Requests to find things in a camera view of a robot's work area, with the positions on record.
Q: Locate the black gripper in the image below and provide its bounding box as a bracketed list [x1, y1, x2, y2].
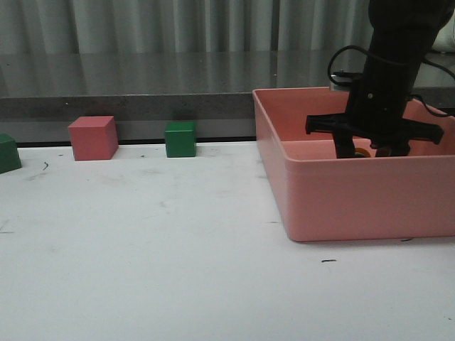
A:
[305, 80, 444, 158]

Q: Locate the yellow push button switch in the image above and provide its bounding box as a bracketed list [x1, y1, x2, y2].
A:
[354, 147, 371, 158]

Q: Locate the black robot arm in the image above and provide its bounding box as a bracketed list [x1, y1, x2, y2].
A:
[306, 1, 454, 158]

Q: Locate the pink plastic bin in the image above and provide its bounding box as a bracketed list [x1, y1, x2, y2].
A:
[253, 87, 454, 242]

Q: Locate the green cube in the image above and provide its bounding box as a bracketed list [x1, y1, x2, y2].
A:
[165, 121, 196, 158]

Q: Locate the pink cube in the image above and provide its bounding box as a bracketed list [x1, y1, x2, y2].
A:
[68, 116, 119, 161]

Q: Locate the grey stone counter ledge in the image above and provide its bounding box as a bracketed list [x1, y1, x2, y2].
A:
[0, 49, 455, 143]

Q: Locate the green block at left edge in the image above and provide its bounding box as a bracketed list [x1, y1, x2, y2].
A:
[0, 134, 22, 174]

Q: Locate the black cable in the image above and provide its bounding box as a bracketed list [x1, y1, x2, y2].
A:
[326, 45, 455, 118]

